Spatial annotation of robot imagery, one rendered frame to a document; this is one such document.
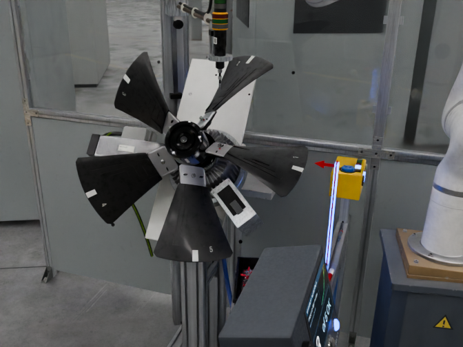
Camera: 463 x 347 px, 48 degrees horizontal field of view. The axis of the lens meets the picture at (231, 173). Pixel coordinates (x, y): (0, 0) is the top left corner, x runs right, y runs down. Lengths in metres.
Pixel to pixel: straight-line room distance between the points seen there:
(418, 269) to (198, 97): 0.96
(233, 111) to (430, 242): 0.78
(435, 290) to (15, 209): 2.89
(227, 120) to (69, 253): 1.52
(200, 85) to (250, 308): 1.25
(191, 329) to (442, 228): 1.02
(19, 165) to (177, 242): 2.26
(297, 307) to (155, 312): 2.08
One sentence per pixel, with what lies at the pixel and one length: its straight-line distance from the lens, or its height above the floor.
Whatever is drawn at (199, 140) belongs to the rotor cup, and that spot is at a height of 1.23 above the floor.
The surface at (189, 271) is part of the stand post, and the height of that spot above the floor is 0.67.
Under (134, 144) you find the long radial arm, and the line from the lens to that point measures 1.78.
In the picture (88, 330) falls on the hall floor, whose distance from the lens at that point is 2.78.
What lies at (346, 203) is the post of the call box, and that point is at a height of 0.94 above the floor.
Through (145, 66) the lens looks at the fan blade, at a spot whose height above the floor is 1.39.
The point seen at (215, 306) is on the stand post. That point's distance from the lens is 2.26.
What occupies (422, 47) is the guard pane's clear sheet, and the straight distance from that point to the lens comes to 2.12.
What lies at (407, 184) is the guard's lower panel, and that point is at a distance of 2.26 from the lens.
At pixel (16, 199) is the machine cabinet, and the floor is 0.21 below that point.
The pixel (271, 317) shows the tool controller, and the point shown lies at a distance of 0.78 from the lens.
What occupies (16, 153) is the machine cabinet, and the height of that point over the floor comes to 0.53.
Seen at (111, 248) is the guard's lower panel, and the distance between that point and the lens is 2.88.
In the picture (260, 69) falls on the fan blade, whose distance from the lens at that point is 1.60.
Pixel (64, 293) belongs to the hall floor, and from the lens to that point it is 3.06.
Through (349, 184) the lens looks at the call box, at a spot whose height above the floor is 1.04.
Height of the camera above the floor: 1.72
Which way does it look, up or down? 23 degrees down
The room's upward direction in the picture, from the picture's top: 1 degrees clockwise
